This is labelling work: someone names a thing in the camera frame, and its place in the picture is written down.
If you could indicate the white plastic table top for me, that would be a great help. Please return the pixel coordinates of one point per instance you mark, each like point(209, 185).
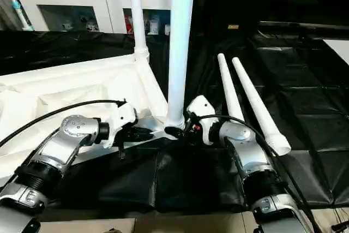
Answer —
point(54, 94)

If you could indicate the white plastic table leg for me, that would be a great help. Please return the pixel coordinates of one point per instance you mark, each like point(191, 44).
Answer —
point(180, 36)
point(229, 85)
point(136, 15)
point(259, 107)

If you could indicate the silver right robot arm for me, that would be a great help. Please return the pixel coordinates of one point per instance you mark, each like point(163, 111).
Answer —
point(245, 148)

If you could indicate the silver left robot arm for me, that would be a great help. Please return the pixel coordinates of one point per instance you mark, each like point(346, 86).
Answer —
point(54, 145)

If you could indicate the small tan tag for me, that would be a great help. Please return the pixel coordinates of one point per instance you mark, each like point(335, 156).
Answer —
point(233, 27)

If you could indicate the black plastic mat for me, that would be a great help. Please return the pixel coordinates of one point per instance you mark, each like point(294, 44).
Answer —
point(311, 107)

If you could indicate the white flat board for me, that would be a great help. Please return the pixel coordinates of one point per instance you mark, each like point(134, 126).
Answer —
point(338, 47)

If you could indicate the black metal rail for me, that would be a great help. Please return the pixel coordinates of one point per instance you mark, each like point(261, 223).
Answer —
point(305, 25)

